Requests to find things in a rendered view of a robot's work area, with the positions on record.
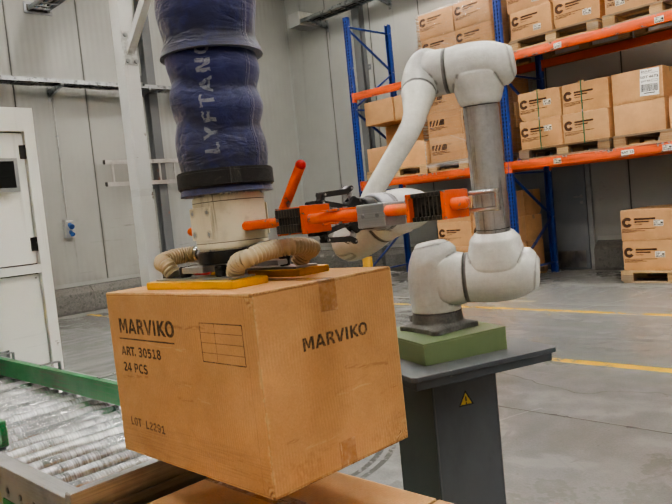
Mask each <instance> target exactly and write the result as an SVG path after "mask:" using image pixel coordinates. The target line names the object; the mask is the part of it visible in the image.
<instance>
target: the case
mask: <svg viewBox="0 0 672 504"><path fill-rule="evenodd" d="M106 298H107V306H108V314H109V322H110V329H111V337H112V345H113V353H114V360H115V368H116V376H117V384H118V391H119V399H120V407H121V415H122V423H123V430H124V438H125V446H126V449H128V450H131V451H134V452H137V453H140V454H143V455H146V456H148V457H151V458H154V459H157V460H160V461H163V462H166V463H169V464H171V465H174V466H177V467H180V468H183V469H186V470H189V471H191V472H194V473H197V474H200V475H203V476H206V477H209V478H212V479H214V480H217V481H220V482H223V483H226V484H229V485H232V486H234V487H237V488H240V489H243V490H246V491H249V492H252V493H255V494H257V495H260V496H263V497H266V498H269V499H272V500H275V501H277V500H279V499H281V498H283V497H285V496H287V495H289V494H291V493H293V492H296V491H298V490H300V489H302V488H304V487H306V486H308V485H310V484H312V483H314V482H316V481H318V480H320V479H323V478H325V477H327V476H329V475H331V474H333V473H335V472H337V471H339V470H341V469H343V468H345V467H348V466H350V465H352V464H354V463H356V462H358V461H360V460H362V459H364V458H366V457H368V456H370V455H372V454H375V453H377V452H379V451H381V450H383V449H385V448H387V447H389V446H391V445H393V444H395V443H397V442H400V441H402V440H404V439H406V438H408V430H407V421H406V411H405V402H404V393H403V383H402V374H401V364H400V355H399V346H398V336H397V327H396V318H395V308H394V299H393V289H392V280H391V271H390V267H389V266H382V267H352V268H329V271H325V272H320V273H315V274H310V275H304V276H297V277H268V283H263V284H258V285H252V286H247V287H242V288H237V289H200V290H147V286H143V287H137V288H131V289H125V290H119V291H113V292H107V293H106Z"/></svg>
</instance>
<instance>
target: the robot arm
mask: <svg viewBox="0 0 672 504"><path fill-rule="evenodd" d="M516 74H517V67H516V61H515V57H514V53H513V49H512V47H511V46H510V45H507V44H504V43H500V42H495V41H475V42H468V43H462V44H457V45H454V46H451V47H447V48H443V49H436V50H434V49H429V48H423V49H420V50H418V51H416V52H415V53H414V54H413V55H412V56H411V57H410V59H409V60H408V62H407V64H406V66H405V69H404V72H403V76H402V81H401V97H402V104H403V117H402V121H401V123H400V126H399V128H398V130H397V132H396V133H395V135H394V137H393V139H392V140H391V142H390V144H389V146H388V147H387V149H386V151H385V153H384V154H383V156H382V158H381V160H380V161H379V163H378V165H377V167H376V168H375V170H374V172H373V174H372V175H371V177H370V179H369V181H368V183H367V184H366V186H365V188H364V190H363V192H362V194H361V197H360V198H357V197H356V196H353V194H352V190H353V186H352V185H350V186H343V187H342V188H340V189H339V190H333V191H326V192H319V193H316V195H315V196H316V201H309V202H305V205H313V204H325V203H329V209H333V208H335V207H337V208H343V206H347V208H348V207H356V206H357V205H365V204H373V203H382V202H392V201H404V200H405V197H404V196H405V195H407V194H416V193H424V192H422V191H420V190H417V189H412V188H398V189H392V190H388V191H386V189H387V187H388V186H389V184H390V183H391V181H392V179H393V178H394V176H395V175H396V173H397V171H398V170H399V168H400V167H401V165H402V163H403V162H404V160H405V159H406V157H407V155H408V154H409V152H410V151H411V149H412V147H413V146H414V144H415V142H416V141H417V139H418V137H419V135H420V133H421V131H422V129H423V126H424V124H425V122H426V119H427V116H428V113H429V111H430V108H431V106H432V104H433V102H434V100H435V98H436V97H439V96H442V95H446V94H451V93H454V94H455V97H456V99H457V102H458V104H459V105H460V106H461V107H463V114H464V123H465V132H466V142H467V151H468V160H469V169H470V179H471V188H472V191H476V190H484V189H492V188H499V200H500V206H501V210H495V211H485V212H474V215H475V225H476V233H474V235H473V236H472V237H471V239H470V241H469V249H468V252H465V253H464V252H458V251H456V247H455V245H454V244H452V243H451V242H449V241H446V240H444V239H437V240H431V241H427V242H422V243H419V244H417V245H416V246H415V248H414V250H413V252H412V254H411V257H410V261H409V266H408V287H409V296H410V302H411V306H412V315H410V316H409V320H410V323H407V324H404V325H401V326H400V331H408V332H414V333H420V334H426V335H430V336H441V335H443V334H446V333H449V332H453V331H457V330H461V329H464V328H468V327H473V326H478V321H477V320H474V319H468V318H464V317H463V313H462V307H461V304H465V303H468V302H480V303H486V302H501V301H508V300H514V299H517V298H520V297H523V296H525V295H527V294H529V293H531V292H532V291H534V290H535V289H537V288H538V287H539V285H540V258H539V256H538V255H537V253H536V252H535V251H534V250H533V249H532V248H530V247H524V246H523V243H522V240H521V236H520V235H519V234H518V233H517V232H516V231H515V230H514V229H511V228H510V219H509V210H508V200H507V190H506V180H505V170H504V160H503V146H502V136H501V126H500V117H499V107H498V102H500V101H501V98H502V95H503V90H504V86H505V85H509V84H510V83H511V82H512V81H513V80H514V78H515V76H516ZM385 191H386V192H385ZM338 195H343V196H347V197H348V198H347V199H346V200H345V201H344V203H343V204H341V203H336V202H330V201H325V197H331V196H338ZM472 197H473V206H474V208H478V207H488V206H495V198H494V193H490V194H481V195H472ZM405 220H406V223H405V224H401V225H394V226H386V227H375V228H364V229H359V228H358V222H350V223H349V224H344V223H341V224H339V225H334V224H332V225H331V227H332V230H331V231H326V232H318V233H310V234H308V236H309V237H315V236H319V237H320V243H331V244H332V248H333V251H334V252H335V254H336V255H337V256H338V257H339V258H341V259H343V260H346V261H358V260H361V259H364V258H366V257H368V256H370V255H372V254H374V253H375V252H377V251H378V250H380V249H381V248H383V247H384V246H385V245H386V244H387V243H388V242H390V241H391V240H393V239H395V238H397V237H399V236H401V235H403V234H405V233H408V232H411V231H412V230H413V229H416V228H419V227H421V226H422V225H424V224H425V223H427V222H428V221H423V222H412V223H407V218H406V215H405ZM333 232H334V234H333V237H328V235H330V234H331V233H333Z"/></svg>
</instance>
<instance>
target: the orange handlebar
mask: <svg viewBox="0 0 672 504"><path fill-rule="evenodd" d="M470 205H471V201H470V199H469V198H468V197H466V196H463V197H453V198H451V199H450V207H451V209H452V210H459V209H467V208H468V207H469V206H470ZM330 211H331V212H330ZM321 212H322V213H313V214H308V215H307V222H308V224H319V223H323V224H322V225H331V224H334V225H339V224H341V223H344V224H349V223H350V222H358V220H357V211H356V207H348V208H347V206H343V208H337V207H335V208H333V209H329V210H321ZM384 213H385V215H386V216H388V217H390V216H400V215H406V207H405V203H401V204H392V205H386V206H385V208H384ZM329 222H330V223H329ZM276 227H277V225H276V218H270V219H261V220H252V221H245V222H243V224H242V228H243V229H244V230H246V231H248V230H258V229H268V228H276Z"/></svg>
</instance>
